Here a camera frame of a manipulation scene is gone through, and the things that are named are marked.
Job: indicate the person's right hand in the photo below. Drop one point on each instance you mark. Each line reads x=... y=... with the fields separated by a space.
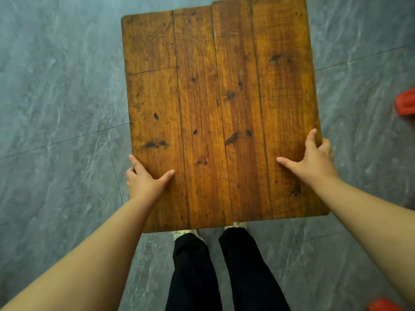
x=316 y=166

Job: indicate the person's left hand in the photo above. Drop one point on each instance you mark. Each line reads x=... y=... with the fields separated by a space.
x=146 y=186

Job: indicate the red plastic stool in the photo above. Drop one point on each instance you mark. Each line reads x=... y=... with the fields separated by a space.
x=384 y=306
x=407 y=101

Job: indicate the person's left forearm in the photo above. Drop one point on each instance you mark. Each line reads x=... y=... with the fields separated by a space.
x=81 y=265

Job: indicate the person's right forearm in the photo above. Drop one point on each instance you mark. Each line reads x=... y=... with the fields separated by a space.
x=373 y=223

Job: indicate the person's left cream shoe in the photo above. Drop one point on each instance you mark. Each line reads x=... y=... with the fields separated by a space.
x=183 y=234

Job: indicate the person's cream shoe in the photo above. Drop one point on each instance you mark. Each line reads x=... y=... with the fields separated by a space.
x=183 y=234
x=236 y=225

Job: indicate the person's right cream shoe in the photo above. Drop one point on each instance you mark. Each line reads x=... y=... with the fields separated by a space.
x=236 y=225

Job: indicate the person's black trousers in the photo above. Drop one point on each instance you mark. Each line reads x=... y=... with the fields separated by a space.
x=194 y=275

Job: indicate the brown wooden folding table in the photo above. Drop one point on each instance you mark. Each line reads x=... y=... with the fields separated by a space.
x=210 y=93

